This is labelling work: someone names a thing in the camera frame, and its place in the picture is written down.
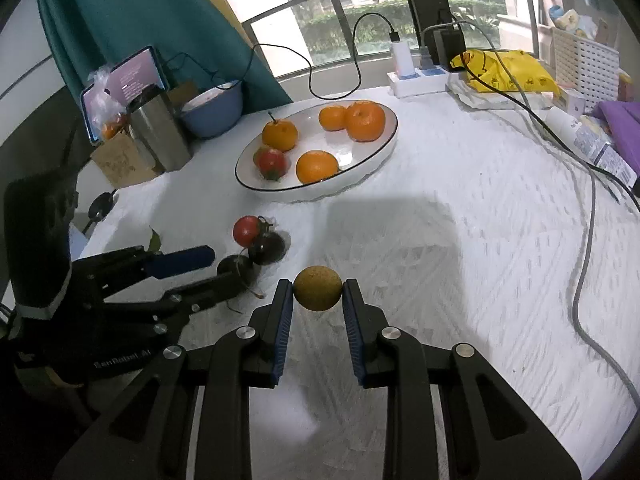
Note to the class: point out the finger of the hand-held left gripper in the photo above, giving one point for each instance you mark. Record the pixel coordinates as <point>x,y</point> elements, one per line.
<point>200,300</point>
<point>185,260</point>

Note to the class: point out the yellow curtain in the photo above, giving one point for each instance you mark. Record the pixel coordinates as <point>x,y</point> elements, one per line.
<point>235,5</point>

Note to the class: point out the green leaf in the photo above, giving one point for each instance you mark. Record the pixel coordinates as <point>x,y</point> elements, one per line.
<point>156,241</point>

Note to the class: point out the teal curtain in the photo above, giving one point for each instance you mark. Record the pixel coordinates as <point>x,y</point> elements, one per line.
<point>125,10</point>

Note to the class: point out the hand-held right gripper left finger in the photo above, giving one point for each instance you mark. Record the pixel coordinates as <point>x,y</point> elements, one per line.
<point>282,330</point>

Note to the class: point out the brown cardboard box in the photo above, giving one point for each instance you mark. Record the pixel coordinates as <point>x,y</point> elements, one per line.
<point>117,160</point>

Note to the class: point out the tablet with lit screen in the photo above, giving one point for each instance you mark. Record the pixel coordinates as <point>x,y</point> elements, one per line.
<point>137,72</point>

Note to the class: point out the black power adapter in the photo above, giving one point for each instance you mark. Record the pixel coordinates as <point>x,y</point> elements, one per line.
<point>449,45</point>

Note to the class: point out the white tube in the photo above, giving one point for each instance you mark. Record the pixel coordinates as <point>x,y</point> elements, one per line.
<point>562,125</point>

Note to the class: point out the white plate with dark rim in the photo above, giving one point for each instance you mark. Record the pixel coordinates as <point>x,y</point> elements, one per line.
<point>360,160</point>

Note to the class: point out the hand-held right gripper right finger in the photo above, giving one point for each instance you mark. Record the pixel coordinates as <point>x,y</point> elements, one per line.
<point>352,330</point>

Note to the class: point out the yellow plastic bag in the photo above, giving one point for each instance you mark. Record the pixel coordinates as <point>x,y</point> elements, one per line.
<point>515,75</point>

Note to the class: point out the white textured tablecloth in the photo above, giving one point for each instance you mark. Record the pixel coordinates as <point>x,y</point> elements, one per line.
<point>475,260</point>

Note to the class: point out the white charger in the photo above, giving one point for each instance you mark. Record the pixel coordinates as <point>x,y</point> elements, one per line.
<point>402,57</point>

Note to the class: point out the dark cherry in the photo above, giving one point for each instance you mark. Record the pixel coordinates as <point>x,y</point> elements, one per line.
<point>236,266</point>
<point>267,248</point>

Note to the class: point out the brown-green round fruit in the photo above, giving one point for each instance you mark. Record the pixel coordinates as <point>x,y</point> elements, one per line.
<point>318,287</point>

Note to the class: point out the red cherry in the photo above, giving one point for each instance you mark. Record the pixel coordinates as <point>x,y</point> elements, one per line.
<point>246,230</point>

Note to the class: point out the blue bowl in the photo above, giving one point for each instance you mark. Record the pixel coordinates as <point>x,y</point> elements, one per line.
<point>212,115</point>

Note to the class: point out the orange tangerine with stem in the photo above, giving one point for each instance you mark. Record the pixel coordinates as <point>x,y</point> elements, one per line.
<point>280,135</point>

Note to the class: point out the printed white box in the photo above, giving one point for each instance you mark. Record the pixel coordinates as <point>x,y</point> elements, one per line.
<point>605,152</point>

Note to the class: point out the white power strip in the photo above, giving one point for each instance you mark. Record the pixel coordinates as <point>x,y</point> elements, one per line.
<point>425,82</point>

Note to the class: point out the clear plastic bag with fruit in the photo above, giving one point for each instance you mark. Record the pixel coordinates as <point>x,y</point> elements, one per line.
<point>107,105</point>

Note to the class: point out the small yellow-green fruit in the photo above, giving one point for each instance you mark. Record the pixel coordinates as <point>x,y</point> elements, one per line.
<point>270,162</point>

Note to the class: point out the white slatted basket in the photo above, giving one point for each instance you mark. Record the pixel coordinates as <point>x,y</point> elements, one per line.
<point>587,62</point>

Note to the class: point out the purple cloth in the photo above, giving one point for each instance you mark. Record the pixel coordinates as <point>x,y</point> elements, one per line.
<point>622,130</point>

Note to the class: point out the steel tumbler with black lid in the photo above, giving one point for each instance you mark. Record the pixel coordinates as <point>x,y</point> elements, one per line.
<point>160,130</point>

